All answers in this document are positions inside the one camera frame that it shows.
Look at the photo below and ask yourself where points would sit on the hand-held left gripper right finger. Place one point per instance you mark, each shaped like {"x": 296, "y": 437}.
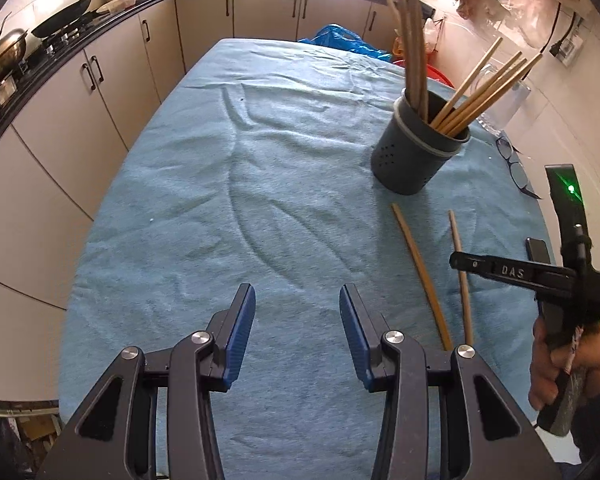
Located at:
{"x": 355, "y": 325}

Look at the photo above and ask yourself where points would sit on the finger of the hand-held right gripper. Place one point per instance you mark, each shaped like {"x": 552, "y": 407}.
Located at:
{"x": 510, "y": 270}

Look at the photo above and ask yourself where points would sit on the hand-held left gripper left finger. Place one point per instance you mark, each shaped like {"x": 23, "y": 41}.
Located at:
{"x": 240, "y": 325}

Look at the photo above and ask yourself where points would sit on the light wooden chopstick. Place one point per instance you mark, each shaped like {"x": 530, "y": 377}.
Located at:
{"x": 418, "y": 265}
{"x": 465, "y": 310}

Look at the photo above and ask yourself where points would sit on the dark grey utensil holder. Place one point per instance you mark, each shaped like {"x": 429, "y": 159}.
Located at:
{"x": 405, "y": 160}

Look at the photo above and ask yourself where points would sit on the bunch of wooden chopsticks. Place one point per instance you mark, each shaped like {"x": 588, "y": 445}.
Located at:
{"x": 415, "y": 35}

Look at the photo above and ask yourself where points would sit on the person's right hand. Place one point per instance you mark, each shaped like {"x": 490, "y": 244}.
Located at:
{"x": 542, "y": 375}

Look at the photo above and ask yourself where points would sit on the black smartphone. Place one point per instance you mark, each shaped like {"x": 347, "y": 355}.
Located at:
{"x": 537, "y": 249}

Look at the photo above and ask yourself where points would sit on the black-framed eyeglasses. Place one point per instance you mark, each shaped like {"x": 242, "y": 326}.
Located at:
{"x": 504, "y": 149}

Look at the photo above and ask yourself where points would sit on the teal tablecloth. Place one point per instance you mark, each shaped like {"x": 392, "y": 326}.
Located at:
{"x": 280, "y": 185}

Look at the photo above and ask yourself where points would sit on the black power plug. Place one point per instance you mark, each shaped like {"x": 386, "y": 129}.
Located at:
{"x": 557, "y": 49}

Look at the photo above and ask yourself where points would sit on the red plastic basin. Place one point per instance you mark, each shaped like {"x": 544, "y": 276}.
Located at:
{"x": 437, "y": 76}

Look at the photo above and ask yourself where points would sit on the clear plastic bag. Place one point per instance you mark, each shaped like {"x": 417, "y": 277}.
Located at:
{"x": 530, "y": 5}

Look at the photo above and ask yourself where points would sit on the beige kitchen cabinets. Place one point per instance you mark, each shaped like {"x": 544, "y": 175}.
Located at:
{"x": 105, "y": 90}

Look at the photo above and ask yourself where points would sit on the blue plastic bag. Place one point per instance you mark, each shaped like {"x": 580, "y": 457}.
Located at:
{"x": 340, "y": 37}

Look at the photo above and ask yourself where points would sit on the black gas stove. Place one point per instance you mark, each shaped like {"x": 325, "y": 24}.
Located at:
{"x": 5, "y": 92}

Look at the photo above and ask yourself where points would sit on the white plate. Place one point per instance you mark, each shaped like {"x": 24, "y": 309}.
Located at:
{"x": 130, "y": 1}

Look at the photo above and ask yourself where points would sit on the black frying pan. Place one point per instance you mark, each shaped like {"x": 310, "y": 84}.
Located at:
{"x": 60, "y": 22}

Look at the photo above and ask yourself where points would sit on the silver wok with lid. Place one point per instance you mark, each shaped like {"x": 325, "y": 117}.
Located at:
{"x": 0, "y": 50}

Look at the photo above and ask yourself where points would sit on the white wall socket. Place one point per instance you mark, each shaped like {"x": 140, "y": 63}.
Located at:
{"x": 575, "y": 52}

